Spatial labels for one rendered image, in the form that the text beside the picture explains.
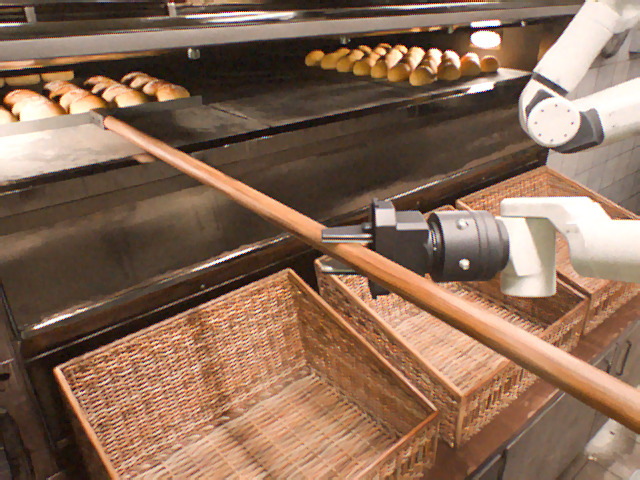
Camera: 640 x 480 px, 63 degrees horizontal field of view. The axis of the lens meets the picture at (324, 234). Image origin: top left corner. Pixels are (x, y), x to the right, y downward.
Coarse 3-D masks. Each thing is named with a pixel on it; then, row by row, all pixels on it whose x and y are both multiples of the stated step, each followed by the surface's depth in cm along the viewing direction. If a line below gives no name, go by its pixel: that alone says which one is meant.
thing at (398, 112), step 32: (448, 96) 151; (480, 96) 160; (288, 128) 118; (320, 128) 122; (352, 128) 128; (128, 160) 98; (160, 160) 98; (224, 160) 107; (0, 192) 83; (32, 192) 85; (64, 192) 89; (96, 192) 92
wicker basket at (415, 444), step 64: (192, 320) 111; (256, 320) 122; (320, 320) 122; (64, 384) 92; (128, 384) 103; (192, 384) 113; (256, 384) 123; (320, 384) 128; (384, 384) 112; (128, 448) 105; (192, 448) 111; (256, 448) 111; (320, 448) 111; (384, 448) 111
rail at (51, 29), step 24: (528, 0) 135; (552, 0) 142; (576, 0) 150; (0, 24) 64; (24, 24) 65; (48, 24) 67; (72, 24) 68; (96, 24) 70; (120, 24) 72; (144, 24) 74; (168, 24) 76; (192, 24) 79; (216, 24) 81; (240, 24) 84; (264, 24) 87
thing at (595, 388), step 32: (128, 128) 107; (192, 160) 88; (224, 192) 80; (256, 192) 76; (288, 224) 68; (320, 224) 66; (352, 256) 60; (416, 288) 54; (448, 320) 51; (480, 320) 48; (512, 352) 46; (544, 352) 44; (576, 384) 42; (608, 384) 41; (608, 416) 41
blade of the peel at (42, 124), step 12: (192, 96) 141; (120, 108) 126; (132, 108) 128; (144, 108) 129; (156, 108) 131; (168, 108) 133; (180, 108) 136; (36, 120) 115; (48, 120) 116; (60, 120) 118; (72, 120) 120; (84, 120) 121; (0, 132) 111; (12, 132) 113; (24, 132) 114
